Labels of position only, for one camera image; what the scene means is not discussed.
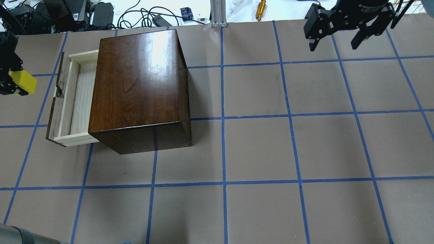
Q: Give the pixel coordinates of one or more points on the wooden drawer with white handle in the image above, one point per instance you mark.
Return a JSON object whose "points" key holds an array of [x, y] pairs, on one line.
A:
{"points": [[71, 106]]}

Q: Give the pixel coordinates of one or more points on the yellow cube block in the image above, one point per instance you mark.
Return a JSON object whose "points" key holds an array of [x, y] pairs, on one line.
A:
{"points": [[25, 83]]}

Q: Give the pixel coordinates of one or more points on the small blue device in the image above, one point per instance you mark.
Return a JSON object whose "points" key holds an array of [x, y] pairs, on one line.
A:
{"points": [[186, 14]]}

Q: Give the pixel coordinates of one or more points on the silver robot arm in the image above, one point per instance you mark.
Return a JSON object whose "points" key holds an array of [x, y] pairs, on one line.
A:
{"points": [[15, 235]]}

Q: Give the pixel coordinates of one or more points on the aluminium frame post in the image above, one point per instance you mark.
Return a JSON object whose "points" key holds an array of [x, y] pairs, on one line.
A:
{"points": [[218, 14]]}

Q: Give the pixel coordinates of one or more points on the dark wooden drawer cabinet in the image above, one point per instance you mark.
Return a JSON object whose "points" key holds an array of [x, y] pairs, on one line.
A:
{"points": [[140, 99]]}

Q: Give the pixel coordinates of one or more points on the black laptop power brick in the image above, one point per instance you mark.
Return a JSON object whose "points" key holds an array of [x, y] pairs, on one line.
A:
{"points": [[103, 14]]}

